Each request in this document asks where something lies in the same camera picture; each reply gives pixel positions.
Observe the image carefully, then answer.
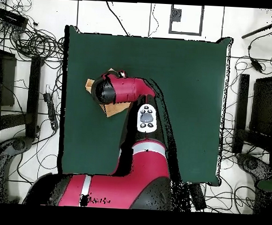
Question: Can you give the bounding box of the black rectangular box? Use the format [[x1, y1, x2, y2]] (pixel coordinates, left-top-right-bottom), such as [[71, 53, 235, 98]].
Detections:
[[0, 8, 29, 30]]

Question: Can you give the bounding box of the black bar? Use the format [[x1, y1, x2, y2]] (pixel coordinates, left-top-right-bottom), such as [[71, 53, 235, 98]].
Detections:
[[231, 73, 251, 155], [24, 55, 44, 139]]

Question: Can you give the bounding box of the dark green table cloth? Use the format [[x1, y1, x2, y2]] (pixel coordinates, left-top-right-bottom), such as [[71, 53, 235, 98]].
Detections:
[[56, 24, 234, 189]]

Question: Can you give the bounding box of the black cable tangle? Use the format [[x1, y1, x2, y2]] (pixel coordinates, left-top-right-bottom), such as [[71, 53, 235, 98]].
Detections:
[[7, 26, 66, 62]]

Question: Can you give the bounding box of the black rod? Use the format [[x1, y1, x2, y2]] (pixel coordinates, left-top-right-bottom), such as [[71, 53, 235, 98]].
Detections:
[[241, 16, 272, 41]]

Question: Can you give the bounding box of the thin black cable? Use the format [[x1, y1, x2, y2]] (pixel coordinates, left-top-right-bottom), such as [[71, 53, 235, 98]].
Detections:
[[104, 0, 133, 36]]

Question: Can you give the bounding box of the dark flat panel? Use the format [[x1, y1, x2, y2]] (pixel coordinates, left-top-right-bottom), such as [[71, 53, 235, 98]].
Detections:
[[248, 74, 272, 136], [0, 49, 18, 107]]

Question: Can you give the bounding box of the black power adapter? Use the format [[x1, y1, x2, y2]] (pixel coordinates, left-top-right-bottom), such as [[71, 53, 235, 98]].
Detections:
[[249, 58, 265, 74]]

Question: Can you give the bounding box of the grey square frame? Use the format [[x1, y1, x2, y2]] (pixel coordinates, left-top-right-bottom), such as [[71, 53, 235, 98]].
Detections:
[[168, 3, 205, 36]]

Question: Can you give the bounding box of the orange terry towel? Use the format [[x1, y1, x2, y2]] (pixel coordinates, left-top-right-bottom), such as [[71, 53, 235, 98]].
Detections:
[[83, 66, 133, 119]]

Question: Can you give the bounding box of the black power strip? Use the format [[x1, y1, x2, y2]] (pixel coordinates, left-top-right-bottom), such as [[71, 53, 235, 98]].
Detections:
[[186, 182, 208, 211], [41, 92, 61, 131]]

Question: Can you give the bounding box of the black rounded stand base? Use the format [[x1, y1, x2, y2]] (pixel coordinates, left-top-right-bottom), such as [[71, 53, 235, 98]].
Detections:
[[235, 152, 272, 182], [0, 134, 34, 204]]

